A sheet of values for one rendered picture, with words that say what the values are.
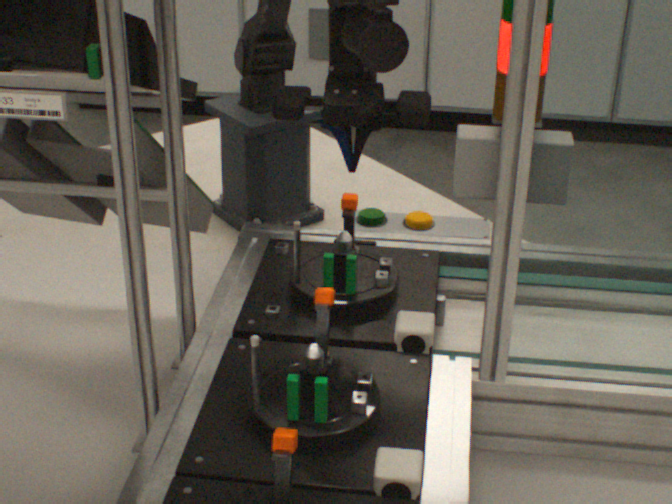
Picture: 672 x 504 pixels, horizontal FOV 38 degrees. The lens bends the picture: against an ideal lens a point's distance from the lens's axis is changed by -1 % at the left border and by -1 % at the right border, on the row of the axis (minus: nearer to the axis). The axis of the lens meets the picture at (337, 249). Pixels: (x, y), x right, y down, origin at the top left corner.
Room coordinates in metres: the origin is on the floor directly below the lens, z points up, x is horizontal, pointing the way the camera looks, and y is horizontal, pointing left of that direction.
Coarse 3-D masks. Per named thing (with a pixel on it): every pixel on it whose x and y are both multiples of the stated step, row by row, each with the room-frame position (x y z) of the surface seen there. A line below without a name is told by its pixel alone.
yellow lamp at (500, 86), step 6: (498, 72) 0.95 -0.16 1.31; (498, 78) 0.95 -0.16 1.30; (504, 78) 0.94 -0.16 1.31; (498, 84) 0.95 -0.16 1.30; (504, 84) 0.94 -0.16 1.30; (498, 90) 0.95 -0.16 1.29; (504, 90) 0.94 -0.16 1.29; (498, 96) 0.95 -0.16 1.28; (504, 96) 0.94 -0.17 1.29; (498, 102) 0.95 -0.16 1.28; (498, 108) 0.95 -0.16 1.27; (498, 114) 0.95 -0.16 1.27
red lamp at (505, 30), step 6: (504, 24) 0.95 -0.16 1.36; (510, 24) 0.95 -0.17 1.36; (504, 30) 0.95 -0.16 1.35; (510, 30) 0.94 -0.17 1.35; (504, 36) 0.95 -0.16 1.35; (510, 36) 0.94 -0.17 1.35; (504, 42) 0.95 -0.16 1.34; (504, 48) 0.95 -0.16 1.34; (498, 54) 0.96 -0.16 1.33; (504, 54) 0.95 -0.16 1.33; (498, 60) 0.96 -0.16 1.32; (504, 60) 0.95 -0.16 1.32; (498, 66) 0.95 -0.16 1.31; (504, 66) 0.94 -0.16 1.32; (504, 72) 0.94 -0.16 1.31
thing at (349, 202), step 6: (342, 198) 1.14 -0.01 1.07; (348, 198) 1.14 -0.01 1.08; (354, 198) 1.14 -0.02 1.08; (342, 204) 1.14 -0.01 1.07; (348, 204) 1.14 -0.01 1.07; (354, 204) 1.14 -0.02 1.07; (348, 210) 1.14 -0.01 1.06; (354, 210) 1.14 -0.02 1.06; (342, 216) 1.13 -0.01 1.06; (348, 216) 1.13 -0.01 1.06; (354, 216) 1.15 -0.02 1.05; (348, 222) 1.15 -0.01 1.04; (354, 222) 1.15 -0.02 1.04; (348, 228) 1.15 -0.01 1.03; (354, 228) 1.15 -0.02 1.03; (354, 234) 1.15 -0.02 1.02; (354, 240) 1.15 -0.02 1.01; (354, 246) 1.15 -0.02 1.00
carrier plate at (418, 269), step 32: (288, 256) 1.18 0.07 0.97; (384, 256) 1.18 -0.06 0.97; (416, 256) 1.18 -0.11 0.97; (256, 288) 1.09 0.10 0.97; (288, 288) 1.09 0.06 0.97; (416, 288) 1.10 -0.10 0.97; (256, 320) 1.02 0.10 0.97; (288, 320) 1.02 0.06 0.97; (352, 320) 1.02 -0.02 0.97; (384, 320) 1.02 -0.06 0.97
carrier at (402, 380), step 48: (240, 384) 0.89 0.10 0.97; (288, 384) 0.80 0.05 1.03; (336, 384) 0.86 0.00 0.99; (384, 384) 0.89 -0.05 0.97; (192, 432) 0.80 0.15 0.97; (240, 432) 0.80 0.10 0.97; (336, 432) 0.78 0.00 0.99; (384, 432) 0.81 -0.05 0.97; (240, 480) 0.73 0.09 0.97; (336, 480) 0.73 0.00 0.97; (384, 480) 0.72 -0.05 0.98
